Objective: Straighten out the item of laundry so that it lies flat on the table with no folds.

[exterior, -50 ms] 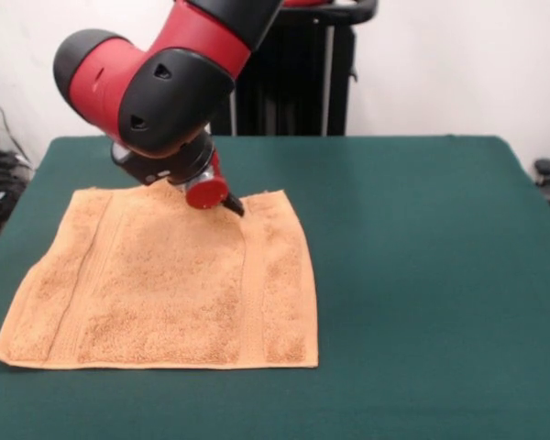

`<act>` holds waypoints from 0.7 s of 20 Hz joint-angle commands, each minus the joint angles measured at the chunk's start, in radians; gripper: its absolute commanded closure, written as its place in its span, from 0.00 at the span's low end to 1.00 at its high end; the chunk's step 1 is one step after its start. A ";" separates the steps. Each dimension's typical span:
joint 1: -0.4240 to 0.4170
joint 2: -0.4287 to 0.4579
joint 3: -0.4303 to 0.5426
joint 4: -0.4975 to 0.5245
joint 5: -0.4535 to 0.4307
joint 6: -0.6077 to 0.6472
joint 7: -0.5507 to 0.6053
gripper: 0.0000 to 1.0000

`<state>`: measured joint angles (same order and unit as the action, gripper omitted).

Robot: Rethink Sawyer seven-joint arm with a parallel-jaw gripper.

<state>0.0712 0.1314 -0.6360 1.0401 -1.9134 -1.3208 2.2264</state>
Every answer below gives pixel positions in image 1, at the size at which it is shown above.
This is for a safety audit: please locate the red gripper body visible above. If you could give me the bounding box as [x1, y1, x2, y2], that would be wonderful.
[185, 152, 230, 212]

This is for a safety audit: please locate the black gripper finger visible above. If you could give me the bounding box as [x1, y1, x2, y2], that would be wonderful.
[221, 192, 246, 219]

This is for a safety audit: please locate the orange terry towel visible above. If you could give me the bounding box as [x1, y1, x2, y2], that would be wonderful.
[0, 186, 320, 371]

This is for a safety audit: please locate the dark green table cloth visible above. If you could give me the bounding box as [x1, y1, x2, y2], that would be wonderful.
[0, 134, 550, 440]

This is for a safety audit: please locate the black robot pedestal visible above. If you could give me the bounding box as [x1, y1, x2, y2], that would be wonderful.
[209, 0, 378, 138]

